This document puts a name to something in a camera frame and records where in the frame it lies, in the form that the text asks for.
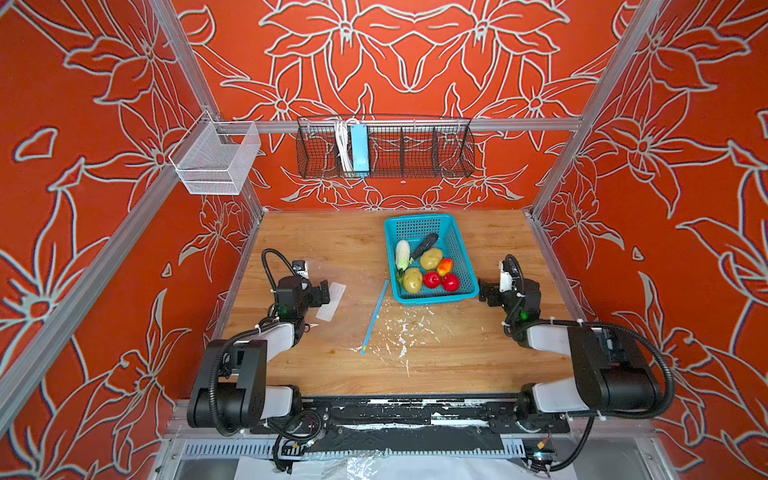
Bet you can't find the dark eggplant toy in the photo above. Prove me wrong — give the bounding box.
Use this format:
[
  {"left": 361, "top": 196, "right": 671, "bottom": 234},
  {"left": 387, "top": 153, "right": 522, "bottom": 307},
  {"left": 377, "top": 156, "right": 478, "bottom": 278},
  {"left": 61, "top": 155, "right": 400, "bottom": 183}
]
[{"left": 410, "top": 232, "right": 439, "bottom": 263}]

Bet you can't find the white cable bundle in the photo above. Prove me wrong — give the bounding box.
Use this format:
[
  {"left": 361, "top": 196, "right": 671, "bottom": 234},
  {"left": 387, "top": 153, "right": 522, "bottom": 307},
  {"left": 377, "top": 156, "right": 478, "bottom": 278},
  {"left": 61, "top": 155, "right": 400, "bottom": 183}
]
[{"left": 334, "top": 119, "right": 353, "bottom": 175}]

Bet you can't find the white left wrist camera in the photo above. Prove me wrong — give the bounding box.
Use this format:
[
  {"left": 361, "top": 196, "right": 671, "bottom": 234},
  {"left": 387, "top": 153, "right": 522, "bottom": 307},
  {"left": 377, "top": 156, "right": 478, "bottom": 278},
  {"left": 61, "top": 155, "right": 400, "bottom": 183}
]
[{"left": 291, "top": 260, "right": 309, "bottom": 279}]

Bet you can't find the red apple toy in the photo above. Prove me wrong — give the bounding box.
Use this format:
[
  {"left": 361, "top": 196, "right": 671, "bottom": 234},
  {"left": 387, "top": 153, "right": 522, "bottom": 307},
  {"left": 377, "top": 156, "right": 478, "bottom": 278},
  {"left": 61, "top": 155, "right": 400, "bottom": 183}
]
[
  {"left": 441, "top": 273, "right": 461, "bottom": 293},
  {"left": 422, "top": 271, "right": 442, "bottom": 289}
]

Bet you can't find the red yellow mango toy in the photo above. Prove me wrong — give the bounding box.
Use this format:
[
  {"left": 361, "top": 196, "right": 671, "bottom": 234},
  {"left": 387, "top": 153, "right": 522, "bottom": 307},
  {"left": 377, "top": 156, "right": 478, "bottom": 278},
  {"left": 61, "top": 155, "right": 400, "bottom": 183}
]
[{"left": 436, "top": 258, "right": 454, "bottom": 277}]

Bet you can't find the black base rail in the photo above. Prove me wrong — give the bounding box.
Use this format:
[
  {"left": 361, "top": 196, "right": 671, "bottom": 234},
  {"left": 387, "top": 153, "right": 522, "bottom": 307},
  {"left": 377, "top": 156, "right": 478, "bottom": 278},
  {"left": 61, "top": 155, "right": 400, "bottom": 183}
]
[{"left": 250, "top": 394, "right": 571, "bottom": 457}]

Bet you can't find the clear zip top bag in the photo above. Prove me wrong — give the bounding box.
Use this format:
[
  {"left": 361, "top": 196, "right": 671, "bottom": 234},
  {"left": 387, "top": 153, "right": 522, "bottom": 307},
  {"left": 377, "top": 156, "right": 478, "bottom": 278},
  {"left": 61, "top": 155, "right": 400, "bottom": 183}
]
[{"left": 298, "top": 258, "right": 389, "bottom": 352}]

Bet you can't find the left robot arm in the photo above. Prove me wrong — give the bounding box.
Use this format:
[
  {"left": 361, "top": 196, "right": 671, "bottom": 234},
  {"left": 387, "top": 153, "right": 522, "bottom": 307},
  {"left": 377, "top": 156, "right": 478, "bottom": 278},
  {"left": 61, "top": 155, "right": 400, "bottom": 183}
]
[{"left": 186, "top": 248, "right": 330, "bottom": 437}]

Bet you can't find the light blue box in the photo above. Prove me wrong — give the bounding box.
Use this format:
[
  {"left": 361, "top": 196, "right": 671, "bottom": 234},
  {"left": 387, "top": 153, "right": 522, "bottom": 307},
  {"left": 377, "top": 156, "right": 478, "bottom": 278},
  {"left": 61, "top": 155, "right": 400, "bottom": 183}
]
[{"left": 350, "top": 123, "right": 370, "bottom": 177}]

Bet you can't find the teal plastic basket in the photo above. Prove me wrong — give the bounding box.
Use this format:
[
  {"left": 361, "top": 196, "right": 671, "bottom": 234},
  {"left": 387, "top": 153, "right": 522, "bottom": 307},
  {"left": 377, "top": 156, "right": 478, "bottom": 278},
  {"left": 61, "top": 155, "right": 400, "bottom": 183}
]
[{"left": 384, "top": 214, "right": 479, "bottom": 306}]

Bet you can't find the black wire wall basket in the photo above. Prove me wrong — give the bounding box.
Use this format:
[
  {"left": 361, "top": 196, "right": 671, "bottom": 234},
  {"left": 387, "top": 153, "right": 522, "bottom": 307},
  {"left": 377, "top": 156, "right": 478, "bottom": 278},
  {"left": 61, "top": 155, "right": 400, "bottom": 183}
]
[{"left": 296, "top": 114, "right": 476, "bottom": 180}]

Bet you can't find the yellow potato toy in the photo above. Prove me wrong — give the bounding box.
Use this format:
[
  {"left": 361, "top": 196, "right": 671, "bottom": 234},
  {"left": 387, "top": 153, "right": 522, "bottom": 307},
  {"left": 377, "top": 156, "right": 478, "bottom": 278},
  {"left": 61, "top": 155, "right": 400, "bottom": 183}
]
[
  {"left": 401, "top": 267, "right": 423, "bottom": 295},
  {"left": 419, "top": 247, "right": 444, "bottom": 271}
]

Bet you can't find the white radish toy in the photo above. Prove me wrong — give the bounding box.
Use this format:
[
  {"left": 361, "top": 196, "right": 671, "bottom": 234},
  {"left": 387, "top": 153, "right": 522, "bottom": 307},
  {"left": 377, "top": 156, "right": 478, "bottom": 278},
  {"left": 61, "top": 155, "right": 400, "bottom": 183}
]
[{"left": 395, "top": 240, "right": 411, "bottom": 272}]

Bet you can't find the clear plastic wall bin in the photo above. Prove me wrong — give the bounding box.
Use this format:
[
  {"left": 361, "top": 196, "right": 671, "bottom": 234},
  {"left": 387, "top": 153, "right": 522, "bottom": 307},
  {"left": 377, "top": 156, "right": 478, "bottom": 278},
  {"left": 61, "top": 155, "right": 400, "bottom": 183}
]
[{"left": 168, "top": 111, "right": 262, "bottom": 196}]

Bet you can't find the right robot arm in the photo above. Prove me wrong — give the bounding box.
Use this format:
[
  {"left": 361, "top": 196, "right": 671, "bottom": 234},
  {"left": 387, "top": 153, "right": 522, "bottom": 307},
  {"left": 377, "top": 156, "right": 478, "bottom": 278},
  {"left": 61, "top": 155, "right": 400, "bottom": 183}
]
[{"left": 478, "top": 255, "right": 676, "bottom": 425}]

